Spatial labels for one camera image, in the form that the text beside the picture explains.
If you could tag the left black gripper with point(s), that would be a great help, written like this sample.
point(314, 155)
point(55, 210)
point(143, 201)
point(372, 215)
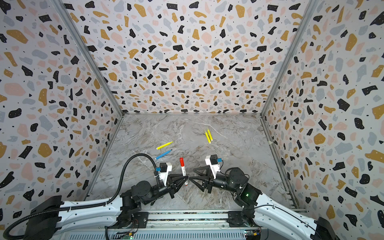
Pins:
point(171, 184)

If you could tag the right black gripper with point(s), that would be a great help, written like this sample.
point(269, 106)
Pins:
point(208, 181)

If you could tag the red white pen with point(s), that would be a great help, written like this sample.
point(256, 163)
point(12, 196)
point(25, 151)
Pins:
point(183, 167)

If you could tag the blue pen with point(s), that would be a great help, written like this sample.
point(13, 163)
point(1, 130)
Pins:
point(163, 154)

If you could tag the yellow highlighter pen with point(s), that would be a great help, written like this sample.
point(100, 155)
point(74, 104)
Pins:
point(164, 145)
point(210, 135)
point(208, 138)

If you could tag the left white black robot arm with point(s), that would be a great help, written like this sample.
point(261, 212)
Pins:
point(65, 216)

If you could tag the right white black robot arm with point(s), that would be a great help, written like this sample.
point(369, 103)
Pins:
point(259, 209)

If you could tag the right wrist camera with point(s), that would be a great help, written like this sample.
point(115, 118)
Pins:
point(214, 163)

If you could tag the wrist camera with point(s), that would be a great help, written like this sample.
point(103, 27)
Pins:
point(214, 163)
point(163, 172)

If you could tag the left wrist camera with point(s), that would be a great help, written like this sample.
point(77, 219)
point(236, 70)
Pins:
point(163, 172)

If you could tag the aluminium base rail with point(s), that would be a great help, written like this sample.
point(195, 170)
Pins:
point(177, 225)

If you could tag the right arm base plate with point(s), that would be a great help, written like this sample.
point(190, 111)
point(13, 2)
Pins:
point(240, 219)

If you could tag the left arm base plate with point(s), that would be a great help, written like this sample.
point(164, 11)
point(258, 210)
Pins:
point(137, 220)

